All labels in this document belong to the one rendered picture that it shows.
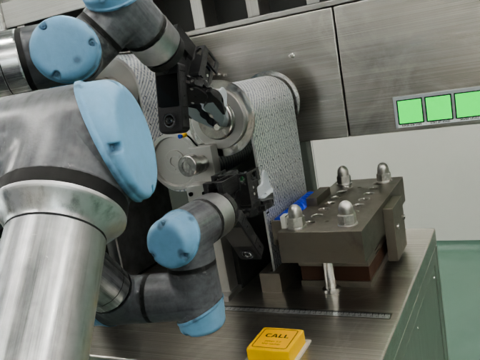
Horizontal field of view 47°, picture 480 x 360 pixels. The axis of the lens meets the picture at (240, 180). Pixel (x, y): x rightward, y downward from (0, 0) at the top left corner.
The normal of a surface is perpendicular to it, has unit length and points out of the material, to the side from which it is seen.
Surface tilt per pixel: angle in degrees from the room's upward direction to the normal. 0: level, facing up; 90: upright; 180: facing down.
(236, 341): 0
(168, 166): 90
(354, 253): 90
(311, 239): 90
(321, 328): 0
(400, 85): 90
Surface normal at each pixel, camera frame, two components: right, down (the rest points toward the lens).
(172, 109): -0.42, 0.07
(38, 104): -0.25, -0.59
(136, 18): 0.59, 0.52
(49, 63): 0.21, 0.15
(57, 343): 0.65, -0.40
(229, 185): 0.89, -0.06
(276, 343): -0.17, -0.97
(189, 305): -0.18, 0.22
